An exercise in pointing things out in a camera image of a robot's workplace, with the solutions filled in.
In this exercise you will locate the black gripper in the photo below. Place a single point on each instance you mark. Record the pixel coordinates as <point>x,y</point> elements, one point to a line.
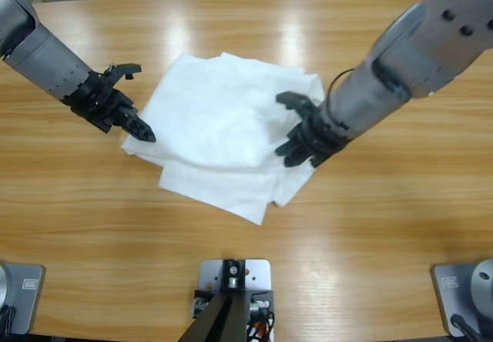
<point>321,138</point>
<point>96,103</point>

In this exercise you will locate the white t-shirt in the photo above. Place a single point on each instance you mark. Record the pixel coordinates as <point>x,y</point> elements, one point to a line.
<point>215,134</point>

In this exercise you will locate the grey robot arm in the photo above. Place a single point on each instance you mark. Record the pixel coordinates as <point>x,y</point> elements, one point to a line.
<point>404,61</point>
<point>42,53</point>

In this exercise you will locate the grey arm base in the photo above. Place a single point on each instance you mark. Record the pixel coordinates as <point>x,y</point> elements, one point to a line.
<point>27,307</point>
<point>447,303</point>

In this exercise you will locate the white mounting block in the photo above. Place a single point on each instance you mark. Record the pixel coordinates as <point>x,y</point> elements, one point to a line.
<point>210,272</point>

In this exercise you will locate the silver cylindrical fitting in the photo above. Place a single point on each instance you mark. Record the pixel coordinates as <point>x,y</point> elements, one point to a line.
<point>259,306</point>
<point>198,305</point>

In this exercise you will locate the white label sticker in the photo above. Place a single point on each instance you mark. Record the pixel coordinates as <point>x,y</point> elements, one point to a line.
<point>450,282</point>
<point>30,284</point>

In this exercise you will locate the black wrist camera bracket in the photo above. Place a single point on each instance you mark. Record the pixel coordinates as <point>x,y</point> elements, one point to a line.
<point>125,68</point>
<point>298,101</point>

